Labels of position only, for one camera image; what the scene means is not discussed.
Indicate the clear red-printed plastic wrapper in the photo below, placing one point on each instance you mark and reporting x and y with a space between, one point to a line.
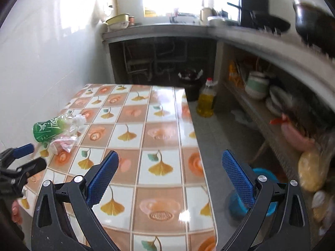
62 143

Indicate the small bags of food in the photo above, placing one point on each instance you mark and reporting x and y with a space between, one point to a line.
323 210

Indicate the cooking oil bottle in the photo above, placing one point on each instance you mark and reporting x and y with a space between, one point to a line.
207 98

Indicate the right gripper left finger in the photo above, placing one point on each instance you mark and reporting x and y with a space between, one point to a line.
51 228

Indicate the enamel basin on counter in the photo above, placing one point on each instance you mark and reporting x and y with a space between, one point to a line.
118 22

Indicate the green and white bowl stack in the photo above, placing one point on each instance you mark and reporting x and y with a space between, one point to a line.
257 85

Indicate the green label plastic bottle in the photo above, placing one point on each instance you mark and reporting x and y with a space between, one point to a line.
66 125

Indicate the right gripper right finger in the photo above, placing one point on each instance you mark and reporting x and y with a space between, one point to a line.
290 227

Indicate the black trash bin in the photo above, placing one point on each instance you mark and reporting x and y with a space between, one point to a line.
191 80

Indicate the orange snack package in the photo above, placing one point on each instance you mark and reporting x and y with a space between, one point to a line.
233 75

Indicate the red plastic utensil handle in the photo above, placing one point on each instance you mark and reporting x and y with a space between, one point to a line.
278 120

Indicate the bag of round flatbreads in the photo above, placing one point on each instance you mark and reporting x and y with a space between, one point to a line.
313 165

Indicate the black wok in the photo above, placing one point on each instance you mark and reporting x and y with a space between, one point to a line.
262 20

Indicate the white plates stack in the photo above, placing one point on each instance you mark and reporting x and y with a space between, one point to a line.
279 101

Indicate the dark clay pot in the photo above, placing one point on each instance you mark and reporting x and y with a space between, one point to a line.
315 26

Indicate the pink plastic basin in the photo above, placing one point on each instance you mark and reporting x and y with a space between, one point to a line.
294 137

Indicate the concrete kitchen counter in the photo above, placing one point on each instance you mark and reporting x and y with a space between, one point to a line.
310 67

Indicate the person's left hand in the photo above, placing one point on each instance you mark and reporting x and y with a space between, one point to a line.
15 213

